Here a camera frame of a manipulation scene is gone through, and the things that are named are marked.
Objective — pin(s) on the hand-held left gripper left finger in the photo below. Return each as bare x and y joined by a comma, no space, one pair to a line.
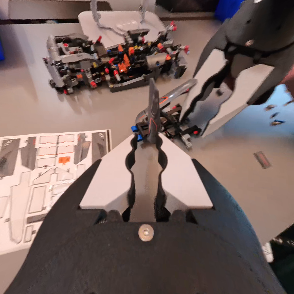
108,183

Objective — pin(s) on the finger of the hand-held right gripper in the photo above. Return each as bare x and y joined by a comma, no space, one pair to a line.
255,82
202,75

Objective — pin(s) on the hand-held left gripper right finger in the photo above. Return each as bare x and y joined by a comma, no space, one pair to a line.
183,183

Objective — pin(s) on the black grey lego frame assembly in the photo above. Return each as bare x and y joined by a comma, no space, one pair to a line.
153,108

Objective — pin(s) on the small loose lego pin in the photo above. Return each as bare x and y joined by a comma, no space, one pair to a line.
269,107
277,123
274,114

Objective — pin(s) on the dark lego tile red line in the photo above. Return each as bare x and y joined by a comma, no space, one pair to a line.
262,160

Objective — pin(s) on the large lego car chassis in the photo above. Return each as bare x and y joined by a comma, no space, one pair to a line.
114,69

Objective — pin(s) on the person's right hand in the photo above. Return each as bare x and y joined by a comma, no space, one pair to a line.
289,79

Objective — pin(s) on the blue plastic bin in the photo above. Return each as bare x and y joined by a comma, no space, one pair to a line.
226,10

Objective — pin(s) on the white sticker sheet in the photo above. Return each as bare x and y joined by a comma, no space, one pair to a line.
46,183

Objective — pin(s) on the white book stand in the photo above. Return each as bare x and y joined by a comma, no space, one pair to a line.
103,25

